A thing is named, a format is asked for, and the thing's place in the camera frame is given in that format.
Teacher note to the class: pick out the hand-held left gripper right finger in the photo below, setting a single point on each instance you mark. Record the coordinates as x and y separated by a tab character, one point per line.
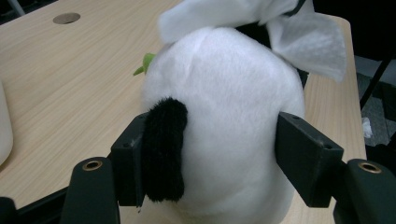
306	161

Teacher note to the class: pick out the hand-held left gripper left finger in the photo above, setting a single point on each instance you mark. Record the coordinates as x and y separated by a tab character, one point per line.
129	168

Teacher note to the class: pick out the black and white panda plush toy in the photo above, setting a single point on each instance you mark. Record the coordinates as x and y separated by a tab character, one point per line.
233	124

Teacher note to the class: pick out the white wet wipe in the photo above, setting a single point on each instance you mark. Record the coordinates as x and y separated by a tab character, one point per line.
311	46

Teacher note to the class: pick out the white plastic storage bin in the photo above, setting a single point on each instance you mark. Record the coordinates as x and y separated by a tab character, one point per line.
4	130

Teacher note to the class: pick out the white paper scrap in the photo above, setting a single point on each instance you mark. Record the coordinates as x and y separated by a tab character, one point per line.
367	127

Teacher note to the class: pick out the black stand leg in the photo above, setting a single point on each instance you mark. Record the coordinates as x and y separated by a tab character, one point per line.
375	81

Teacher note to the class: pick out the white metal stand frame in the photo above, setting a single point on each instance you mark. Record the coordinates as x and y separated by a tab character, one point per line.
15	6

